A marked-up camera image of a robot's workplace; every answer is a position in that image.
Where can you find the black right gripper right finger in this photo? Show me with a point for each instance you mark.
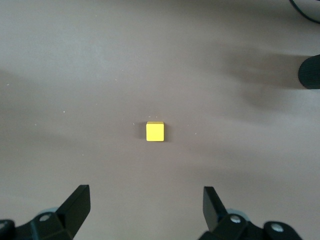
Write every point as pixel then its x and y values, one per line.
pixel 220 220

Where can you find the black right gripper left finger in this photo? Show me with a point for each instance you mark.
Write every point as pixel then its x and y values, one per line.
pixel 70 215

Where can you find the yellow cube block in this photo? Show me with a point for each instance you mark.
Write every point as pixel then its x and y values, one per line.
pixel 155 132

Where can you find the black ribbed cylinder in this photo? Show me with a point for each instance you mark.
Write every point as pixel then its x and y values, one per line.
pixel 311 72

